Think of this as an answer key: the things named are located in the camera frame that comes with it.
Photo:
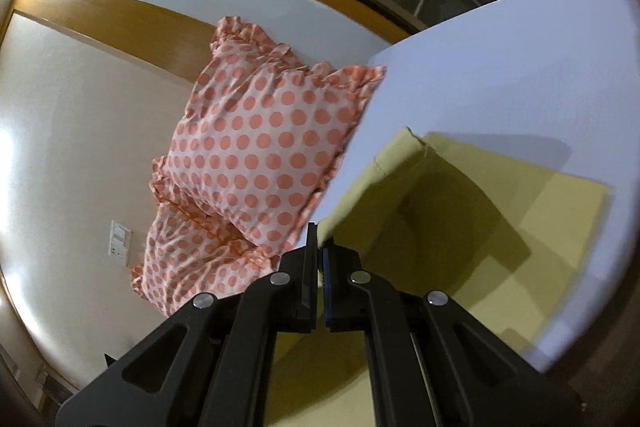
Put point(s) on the khaki pants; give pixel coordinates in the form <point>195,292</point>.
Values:
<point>504,237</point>

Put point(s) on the white wall switch plate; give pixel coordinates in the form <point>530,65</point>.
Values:
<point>119,243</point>

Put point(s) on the polka dot pillow front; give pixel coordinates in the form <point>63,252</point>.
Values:
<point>259,143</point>

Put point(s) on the white bed sheet mattress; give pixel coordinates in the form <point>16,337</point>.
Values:
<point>554,82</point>

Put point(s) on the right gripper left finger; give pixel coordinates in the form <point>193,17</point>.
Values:
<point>209,363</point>

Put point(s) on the polka dot pillow rear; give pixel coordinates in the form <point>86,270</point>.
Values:
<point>185,254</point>

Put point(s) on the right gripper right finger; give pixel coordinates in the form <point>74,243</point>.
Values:
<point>432,363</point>

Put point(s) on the polka dot pillow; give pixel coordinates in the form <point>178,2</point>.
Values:
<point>185,254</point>
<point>259,143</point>

